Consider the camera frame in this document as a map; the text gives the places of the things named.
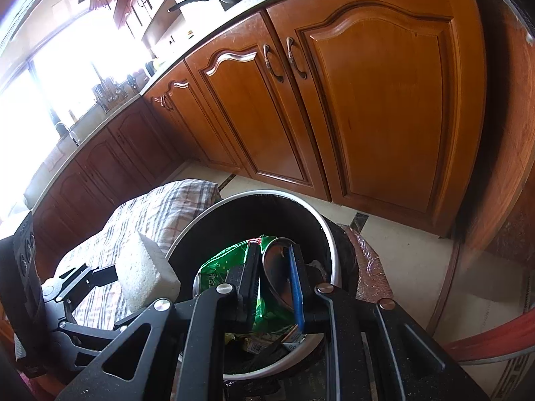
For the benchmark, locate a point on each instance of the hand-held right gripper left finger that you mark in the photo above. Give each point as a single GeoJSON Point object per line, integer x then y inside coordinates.
{"type": "Point", "coordinates": [250, 288]}

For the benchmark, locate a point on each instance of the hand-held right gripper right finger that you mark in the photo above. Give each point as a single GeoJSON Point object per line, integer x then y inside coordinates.
{"type": "Point", "coordinates": [297, 292]}

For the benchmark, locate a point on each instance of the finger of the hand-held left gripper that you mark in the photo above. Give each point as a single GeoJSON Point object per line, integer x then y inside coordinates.
{"type": "Point", "coordinates": [92, 340]}
{"type": "Point", "coordinates": [96, 277]}

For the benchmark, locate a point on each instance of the green snack packet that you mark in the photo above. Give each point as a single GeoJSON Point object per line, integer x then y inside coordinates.
{"type": "Point", "coordinates": [221, 265]}

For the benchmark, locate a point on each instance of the white round trash bin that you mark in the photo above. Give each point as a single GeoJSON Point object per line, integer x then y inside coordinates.
{"type": "Point", "coordinates": [334, 259]}

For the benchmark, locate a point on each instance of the white foam block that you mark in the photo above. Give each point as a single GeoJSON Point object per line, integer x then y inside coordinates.
{"type": "Point", "coordinates": [146, 271]}

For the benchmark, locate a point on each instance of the black bin liner bag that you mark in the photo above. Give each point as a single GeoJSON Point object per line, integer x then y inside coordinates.
{"type": "Point", "coordinates": [276, 217]}

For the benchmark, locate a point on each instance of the checked cloth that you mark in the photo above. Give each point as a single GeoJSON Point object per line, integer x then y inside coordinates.
{"type": "Point", "coordinates": [138, 213]}

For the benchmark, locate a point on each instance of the shiny patterned mat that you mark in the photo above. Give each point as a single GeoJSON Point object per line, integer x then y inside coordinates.
{"type": "Point", "coordinates": [372, 263]}

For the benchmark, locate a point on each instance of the dark wooden base cabinets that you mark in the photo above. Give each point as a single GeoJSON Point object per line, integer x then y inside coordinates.
{"type": "Point", "coordinates": [117, 158]}

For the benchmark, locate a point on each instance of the kitchen faucet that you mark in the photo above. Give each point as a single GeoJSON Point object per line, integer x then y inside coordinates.
{"type": "Point", "coordinates": [71, 133]}

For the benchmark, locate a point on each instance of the narrow wooden cabinet door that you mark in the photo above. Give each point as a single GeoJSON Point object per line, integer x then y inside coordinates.
{"type": "Point", "coordinates": [188, 121]}

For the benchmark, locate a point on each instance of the large arched wooden cabinet door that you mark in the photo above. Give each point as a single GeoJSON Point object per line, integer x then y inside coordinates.
{"type": "Point", "coordinates": [376, 112]}

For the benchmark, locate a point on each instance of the kitchen window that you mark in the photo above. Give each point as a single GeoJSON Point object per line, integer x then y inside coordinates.
{"type": "Point", "coordinates": [62, 75]}

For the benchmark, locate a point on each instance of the dark kettle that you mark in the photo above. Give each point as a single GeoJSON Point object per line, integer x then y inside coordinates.
{"type": "Point", "coordinates": [150, 67]}

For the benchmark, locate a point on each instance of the curved wooden furniture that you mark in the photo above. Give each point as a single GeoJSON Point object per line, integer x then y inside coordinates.
{"type": "Point", "coordinates": [505, 133]}

